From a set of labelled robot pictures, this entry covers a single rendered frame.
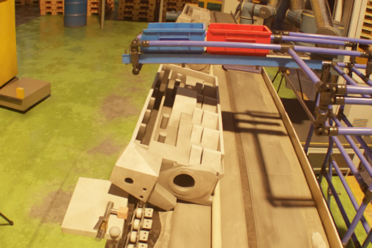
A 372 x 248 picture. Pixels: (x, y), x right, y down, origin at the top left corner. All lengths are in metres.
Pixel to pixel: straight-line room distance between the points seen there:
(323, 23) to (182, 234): 1.86
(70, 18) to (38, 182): 5.71
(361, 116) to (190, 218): 2.32
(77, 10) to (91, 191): 6.80
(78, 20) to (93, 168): 5.55
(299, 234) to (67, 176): 1.93
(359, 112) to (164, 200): 2.34
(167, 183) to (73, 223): 0.39
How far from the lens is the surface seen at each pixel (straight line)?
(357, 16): 3.02
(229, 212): 1.35
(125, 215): 1.19
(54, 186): 2.65
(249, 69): 2.93
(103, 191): 1.32
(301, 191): 1.57
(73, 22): 7.95
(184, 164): 1.24
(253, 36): 1.55
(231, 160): 1.66
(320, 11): 2.55
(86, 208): 1.25
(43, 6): 10.14
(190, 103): 1.65
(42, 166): 2.88
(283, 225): 1.36
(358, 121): 3.28
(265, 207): 1.42
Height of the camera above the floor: 1.64
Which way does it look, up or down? 27 degrees down
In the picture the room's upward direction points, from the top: 6 degrees clockwise
